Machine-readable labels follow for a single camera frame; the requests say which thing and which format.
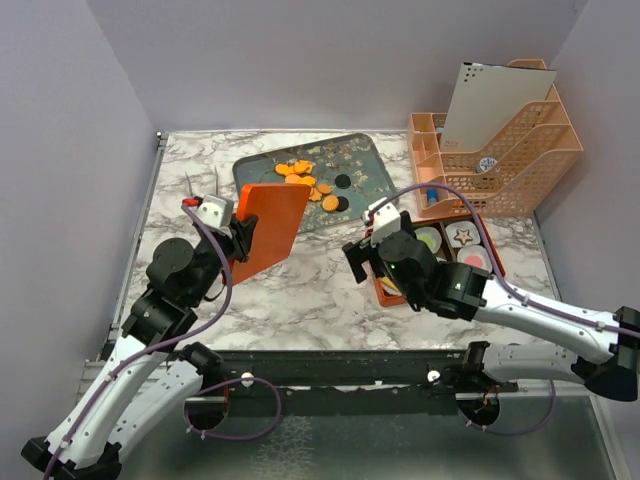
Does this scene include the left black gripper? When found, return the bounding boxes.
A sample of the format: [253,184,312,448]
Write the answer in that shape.
[188,210,259,305]

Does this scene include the yellow square cookie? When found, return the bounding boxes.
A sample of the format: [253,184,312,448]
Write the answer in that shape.
[380,277,401,296]

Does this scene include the orange metal tin lid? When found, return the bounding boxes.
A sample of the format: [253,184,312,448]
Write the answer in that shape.
[231,183,311,286]

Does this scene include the metal tweezers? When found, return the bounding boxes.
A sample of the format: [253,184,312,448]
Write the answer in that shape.
[184,167,220,198]

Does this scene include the orange cookie tin box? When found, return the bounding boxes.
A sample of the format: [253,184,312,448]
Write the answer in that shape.
[367,215,507,308]

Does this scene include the white star cookie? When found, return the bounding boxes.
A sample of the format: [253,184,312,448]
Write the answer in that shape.
[453,229,474,247]

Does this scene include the pink round cookie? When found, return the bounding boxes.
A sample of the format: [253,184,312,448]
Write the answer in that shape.
[464,254,485,268]

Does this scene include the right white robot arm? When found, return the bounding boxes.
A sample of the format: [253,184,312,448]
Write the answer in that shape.
[343,200,639,402]

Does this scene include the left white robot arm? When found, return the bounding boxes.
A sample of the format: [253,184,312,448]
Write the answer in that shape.
[21,195,258,479]

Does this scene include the black round cookie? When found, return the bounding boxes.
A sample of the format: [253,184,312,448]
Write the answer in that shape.
[335,174,351,189]
[336,196,349,212]

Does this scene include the orange round cracker cookie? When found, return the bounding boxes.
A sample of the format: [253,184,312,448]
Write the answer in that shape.
[321,195,340,212]

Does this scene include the floral dark serving tray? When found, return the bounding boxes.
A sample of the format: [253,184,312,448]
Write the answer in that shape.
[232,133,396,233]

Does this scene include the orange flower cookie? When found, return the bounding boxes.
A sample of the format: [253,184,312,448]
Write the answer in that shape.
[293,160,313,175]

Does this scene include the blue capped bottle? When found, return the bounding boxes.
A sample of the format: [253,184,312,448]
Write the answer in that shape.
[426,189,439,206]

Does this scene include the round patterned tape roll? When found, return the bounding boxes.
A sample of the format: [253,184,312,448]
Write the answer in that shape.
[475,157,497,173]

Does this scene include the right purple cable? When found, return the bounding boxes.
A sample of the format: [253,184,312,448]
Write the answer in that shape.
[362,183,640,435]

